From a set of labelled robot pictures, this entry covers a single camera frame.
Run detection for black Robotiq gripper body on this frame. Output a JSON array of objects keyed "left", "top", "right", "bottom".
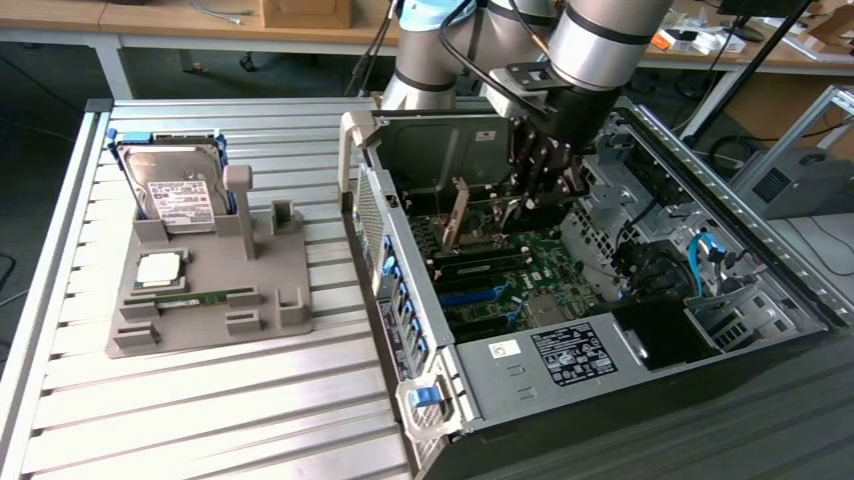
[{"left": 533, "top": 85, "right": 624, "bottom": 154}]

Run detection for graphics card with metal bracket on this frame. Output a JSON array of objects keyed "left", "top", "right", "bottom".
[{"left": 437, "top": 175, "right": 580, "bottom": 254}]

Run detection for tall perforated disk bay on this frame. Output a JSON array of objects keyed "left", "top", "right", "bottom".
[{"left": 560, "top": 127, "right": 676, "bottom": 266}]

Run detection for CPU socket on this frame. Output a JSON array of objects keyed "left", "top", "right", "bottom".
[{"left": 460, "top": 219, "right": 513, "bottom": 251}]

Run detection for green motherboard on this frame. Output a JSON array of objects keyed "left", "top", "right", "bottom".
[{"left": 406, "top": 199, "right": 602, "bottom": 344}]

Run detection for black RAM stick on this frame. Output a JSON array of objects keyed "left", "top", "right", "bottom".
[{"left": 437, "top": 263, "right": 533, "bottom": 281}]

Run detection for flat white box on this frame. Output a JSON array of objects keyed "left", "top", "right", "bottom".
[{"left": 680, "top": 33, "right": 749, "bottom": 56}]

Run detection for blue expansion slot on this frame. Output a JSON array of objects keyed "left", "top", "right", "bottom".
[{"left": 438, "top": 285, "right": 506, "bottom": 307}]

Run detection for black slanted pole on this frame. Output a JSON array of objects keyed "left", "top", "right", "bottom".
[{"left": 680, "top": 0, "right": 820, "bottom": 146}]

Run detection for black monitor with stand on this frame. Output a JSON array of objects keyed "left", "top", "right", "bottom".
[{"left": 717, "top": 0, "right": 813, "bottom": 44}]

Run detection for wooden desk with grey legs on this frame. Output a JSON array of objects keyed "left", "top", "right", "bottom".
[
  {"left": 0, "top": 0, "right": 402, "bottom": 100},
  {"left": 626, "top": 0, "right": 854, "bottom": 146}
]

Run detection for grey computer tower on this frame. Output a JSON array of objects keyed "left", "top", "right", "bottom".
[{"left": 730, "top": 147, "right": 854, "bottom": 221}]

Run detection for small grey disk bay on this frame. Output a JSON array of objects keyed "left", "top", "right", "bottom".
[{"left": 684, "top": 282, "right": 829, "bottom": 354}]

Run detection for grey power supply unit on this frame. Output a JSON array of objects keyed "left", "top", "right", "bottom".
[{"left": 453, "top": 313, "right": 653, "bottom": 421}]

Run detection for brown cardboard stand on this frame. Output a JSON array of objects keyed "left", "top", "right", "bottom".
[{"left": 805, "top": 0, "right": 854, "bottom": 57}]

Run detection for brown cardboard box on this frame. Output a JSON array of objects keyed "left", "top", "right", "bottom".
[{"left": 261, "top": 0, "right": 354, "bottom": 30}]

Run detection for open black PC case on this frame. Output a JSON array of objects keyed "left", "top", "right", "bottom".
[{"left": 338, "top": 95, "right": 847, "bottom": 480}]

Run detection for hard disk in blue carrier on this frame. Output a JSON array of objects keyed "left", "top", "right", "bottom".
[{"left": 106, "top": 128, "right": 233, "bottom": 236}]

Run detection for green RAM stick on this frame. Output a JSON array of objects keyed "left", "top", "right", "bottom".
[{"left": 153, "top": 291, "right": 229, "bottom": 307}]

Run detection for grey plastic parts rack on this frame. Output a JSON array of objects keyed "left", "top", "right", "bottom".
[{"left": 105, "top": 164, "right": 317, "bottom": 360}]

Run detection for silver CPU chip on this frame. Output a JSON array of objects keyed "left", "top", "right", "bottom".
[{"left": 133, "top": 252, "right": 189, "bottom": 291}]

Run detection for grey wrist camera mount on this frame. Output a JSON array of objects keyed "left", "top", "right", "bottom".
[{"left": 484, "top": 62, "right": 560, "bottom": 119}]

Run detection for black wire bundle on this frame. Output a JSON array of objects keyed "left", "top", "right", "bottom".
[{"left": 610, "top": 239, "right": 696, "bottom": 301}]

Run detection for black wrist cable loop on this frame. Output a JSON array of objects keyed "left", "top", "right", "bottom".
[{"left": 438, "top": 0, "right": 560, "bottom": 115}]

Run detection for blue wire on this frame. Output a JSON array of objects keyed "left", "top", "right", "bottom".
[{"left": 686, "top": 227, "right": 729, "bottom": 301}]

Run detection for black hanging base cables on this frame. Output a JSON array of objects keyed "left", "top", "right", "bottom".
[{"left": 343, "top": 0, "right": 402, "bottom": 99}]

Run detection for aluminium profile frame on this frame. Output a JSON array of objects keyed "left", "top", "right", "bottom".
[{"left": 730, "top": 83, "right": 854, "bottom": 191}]

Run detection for grey coiled cable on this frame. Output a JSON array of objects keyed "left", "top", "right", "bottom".
[{"left": 190, "top": 0, "right": 259, "bottom": 25}]

